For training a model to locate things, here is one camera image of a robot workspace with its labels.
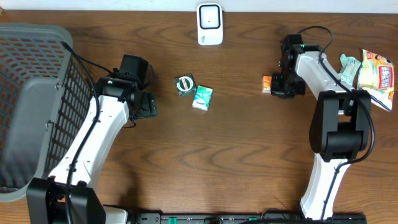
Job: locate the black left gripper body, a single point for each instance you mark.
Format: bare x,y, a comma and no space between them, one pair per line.
150,106

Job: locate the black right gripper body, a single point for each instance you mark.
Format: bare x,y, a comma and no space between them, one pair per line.
287,83

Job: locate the orange white small pack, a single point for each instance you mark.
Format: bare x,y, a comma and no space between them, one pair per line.
266,84

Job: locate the round black red tin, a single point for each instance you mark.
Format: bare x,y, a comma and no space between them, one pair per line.
185,85

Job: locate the green white small box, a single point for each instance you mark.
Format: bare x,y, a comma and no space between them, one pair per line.
202,98

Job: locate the teal white packet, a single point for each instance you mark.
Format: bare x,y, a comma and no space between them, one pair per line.
349,68

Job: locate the white blue snack bag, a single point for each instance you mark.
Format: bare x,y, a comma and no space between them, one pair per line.
376,76

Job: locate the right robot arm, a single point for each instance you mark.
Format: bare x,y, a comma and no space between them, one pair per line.
341,125

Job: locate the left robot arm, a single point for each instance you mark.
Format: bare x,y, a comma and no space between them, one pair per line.
68,195

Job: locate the white barcode scanner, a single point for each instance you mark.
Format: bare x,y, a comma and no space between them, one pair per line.
209,23

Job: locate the grey plastic basket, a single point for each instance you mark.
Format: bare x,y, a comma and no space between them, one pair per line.
44,101

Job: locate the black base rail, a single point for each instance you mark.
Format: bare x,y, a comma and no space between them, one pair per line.
268,217

